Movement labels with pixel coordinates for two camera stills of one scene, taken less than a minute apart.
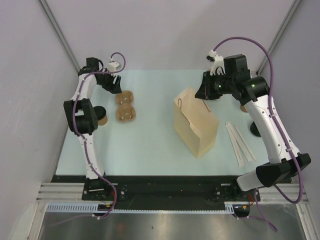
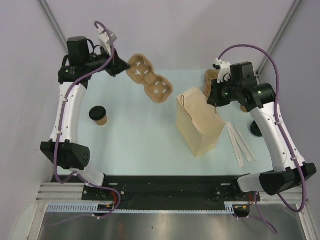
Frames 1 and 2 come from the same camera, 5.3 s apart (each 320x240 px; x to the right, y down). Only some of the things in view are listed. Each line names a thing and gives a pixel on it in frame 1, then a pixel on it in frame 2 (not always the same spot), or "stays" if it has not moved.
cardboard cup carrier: (125, 112) → (158, 88)
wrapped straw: (235, 145) stays
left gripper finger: (118, 89) → (118, 66)
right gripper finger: (203, 92) → (212, 99)
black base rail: (165, 192) stays
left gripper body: (106, 81) → (96, 61)
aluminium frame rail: (54, 192) stays
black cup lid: (100, 112) stays
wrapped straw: (239, 142) stays
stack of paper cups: (243, 109) stays
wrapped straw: (247, 146) stays
